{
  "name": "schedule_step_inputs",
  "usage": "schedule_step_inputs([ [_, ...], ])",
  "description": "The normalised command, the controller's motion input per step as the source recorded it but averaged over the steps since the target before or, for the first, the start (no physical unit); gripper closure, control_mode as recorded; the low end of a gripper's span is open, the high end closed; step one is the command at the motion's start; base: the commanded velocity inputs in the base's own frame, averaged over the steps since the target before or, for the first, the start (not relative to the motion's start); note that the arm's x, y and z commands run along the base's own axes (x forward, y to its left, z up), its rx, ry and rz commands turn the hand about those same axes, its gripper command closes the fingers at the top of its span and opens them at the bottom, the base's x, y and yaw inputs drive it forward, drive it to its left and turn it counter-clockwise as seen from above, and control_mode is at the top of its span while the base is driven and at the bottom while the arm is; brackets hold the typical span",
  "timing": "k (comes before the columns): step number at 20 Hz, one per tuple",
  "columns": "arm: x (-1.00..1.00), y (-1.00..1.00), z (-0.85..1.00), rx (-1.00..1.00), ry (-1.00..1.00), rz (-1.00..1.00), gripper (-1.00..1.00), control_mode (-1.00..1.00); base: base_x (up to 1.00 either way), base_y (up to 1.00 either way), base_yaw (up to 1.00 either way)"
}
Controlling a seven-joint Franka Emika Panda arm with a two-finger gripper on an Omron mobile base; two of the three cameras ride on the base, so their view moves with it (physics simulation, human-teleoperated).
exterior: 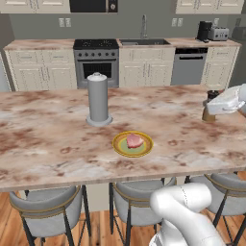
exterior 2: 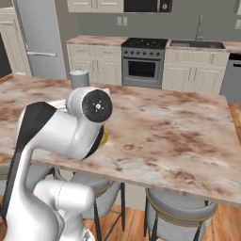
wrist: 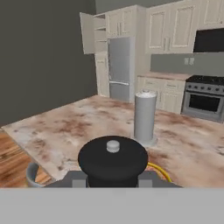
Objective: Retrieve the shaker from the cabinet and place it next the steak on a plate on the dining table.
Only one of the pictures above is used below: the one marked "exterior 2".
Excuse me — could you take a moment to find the grey cylinder canister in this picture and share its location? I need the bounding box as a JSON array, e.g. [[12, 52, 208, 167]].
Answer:
[[69, 68, 90, 91]]

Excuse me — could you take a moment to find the cream narrow base cupboard run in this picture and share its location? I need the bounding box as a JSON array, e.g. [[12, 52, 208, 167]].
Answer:
[[66, 42, 123, 86]]

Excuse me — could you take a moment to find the cream wall cupboard run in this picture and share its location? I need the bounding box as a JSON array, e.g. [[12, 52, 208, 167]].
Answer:
[[66, 0, 125, 14]]

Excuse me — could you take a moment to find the grey fridge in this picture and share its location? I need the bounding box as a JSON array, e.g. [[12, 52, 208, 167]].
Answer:
[[13, 0, 68, 81]]

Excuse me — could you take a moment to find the dark sink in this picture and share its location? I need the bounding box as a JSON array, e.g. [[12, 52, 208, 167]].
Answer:
[[169, 39, 227, 51]]

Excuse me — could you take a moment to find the white double wall socket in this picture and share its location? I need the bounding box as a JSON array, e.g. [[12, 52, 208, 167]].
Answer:
[[116, 16, 129, 27]]

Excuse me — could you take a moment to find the grey dishwasher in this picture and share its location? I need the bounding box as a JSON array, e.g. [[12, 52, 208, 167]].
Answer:
[[219, 52, 241, 104]]

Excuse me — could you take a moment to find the cream tall cupboard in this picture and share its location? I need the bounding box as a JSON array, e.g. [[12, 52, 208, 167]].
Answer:
[[0, 7, 33, 78]]

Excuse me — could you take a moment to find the cream wide base cupboard run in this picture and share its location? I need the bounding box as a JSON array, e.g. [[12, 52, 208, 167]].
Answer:
[[161, 48, 231, 96]]

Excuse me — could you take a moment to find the grey tap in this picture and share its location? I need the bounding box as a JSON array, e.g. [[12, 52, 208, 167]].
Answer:
[[195, 13, 204, 42]]

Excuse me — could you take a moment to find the grey oven with black hob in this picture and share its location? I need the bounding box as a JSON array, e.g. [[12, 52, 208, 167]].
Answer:
[[120, 37, 169, 89]]

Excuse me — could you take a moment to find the grey padded stool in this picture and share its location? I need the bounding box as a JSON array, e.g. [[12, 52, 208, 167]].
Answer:
[[54, 170, 126, 241], [143, 186, 218, 241]]

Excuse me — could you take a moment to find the black microwave oven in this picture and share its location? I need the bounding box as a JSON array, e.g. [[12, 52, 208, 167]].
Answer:
[[123, 0, 173, 14]]

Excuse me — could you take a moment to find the yellow plate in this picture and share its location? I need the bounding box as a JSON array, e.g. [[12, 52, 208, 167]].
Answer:
[[99, 129, 110, 149]]

